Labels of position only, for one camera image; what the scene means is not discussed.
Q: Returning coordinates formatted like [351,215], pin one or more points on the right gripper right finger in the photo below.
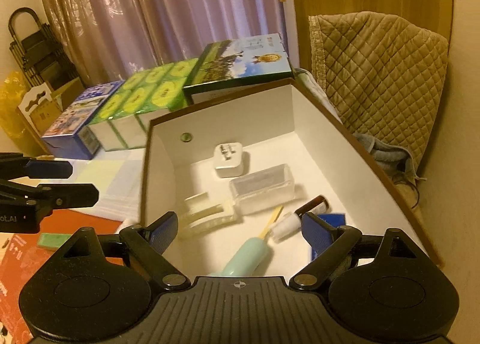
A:
[332,246]

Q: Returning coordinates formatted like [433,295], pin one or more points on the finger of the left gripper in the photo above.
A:
[16,165]
[50,196]

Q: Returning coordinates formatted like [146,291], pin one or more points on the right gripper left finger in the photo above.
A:
[146,245]

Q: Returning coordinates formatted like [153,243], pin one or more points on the green medicine box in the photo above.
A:
[52,241]

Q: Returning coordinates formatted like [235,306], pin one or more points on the small dropper bottle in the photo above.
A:
[291,222]

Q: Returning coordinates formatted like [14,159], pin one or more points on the clear plastic floss box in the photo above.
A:
[262,190]

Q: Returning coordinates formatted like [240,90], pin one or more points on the mint green round hairbrush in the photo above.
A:
[251,253]

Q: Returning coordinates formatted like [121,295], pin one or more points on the white socket adapter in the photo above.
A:
[228,160]

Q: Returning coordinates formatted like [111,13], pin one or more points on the small white pill bottle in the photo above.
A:
[125,224]

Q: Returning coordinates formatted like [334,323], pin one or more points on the red Motul mat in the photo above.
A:
[23,254]

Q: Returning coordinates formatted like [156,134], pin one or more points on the blue milk carton box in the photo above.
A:
[69,137]

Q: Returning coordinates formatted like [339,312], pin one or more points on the cardboard box on floor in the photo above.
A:
[42,105]

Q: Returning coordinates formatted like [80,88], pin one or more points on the checked pastel cloth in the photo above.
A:
[117,175]

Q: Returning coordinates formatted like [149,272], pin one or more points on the yellow plastic bag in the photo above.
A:
[19,131]

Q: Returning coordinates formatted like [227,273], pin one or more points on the green tissue pack left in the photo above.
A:
[101,127]

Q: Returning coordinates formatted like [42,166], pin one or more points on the green tissue pack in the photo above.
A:
[138,92]
[101,127]
[167,95]

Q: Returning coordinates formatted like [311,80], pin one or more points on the black folding cart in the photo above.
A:
[40,56]

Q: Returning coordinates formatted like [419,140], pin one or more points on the brown cardboard storage box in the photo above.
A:
[277,123]

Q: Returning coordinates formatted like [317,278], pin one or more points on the green tissue pack middle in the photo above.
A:
[138,92]

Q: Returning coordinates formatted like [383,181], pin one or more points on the green tissue pack right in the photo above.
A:
[167,95]

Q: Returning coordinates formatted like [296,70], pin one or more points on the quilted beige chair cover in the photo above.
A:
[384,78]

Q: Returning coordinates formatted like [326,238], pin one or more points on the purple curtain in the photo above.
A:
[111,39]

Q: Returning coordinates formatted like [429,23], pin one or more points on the green landscape print box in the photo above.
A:
[231,65]

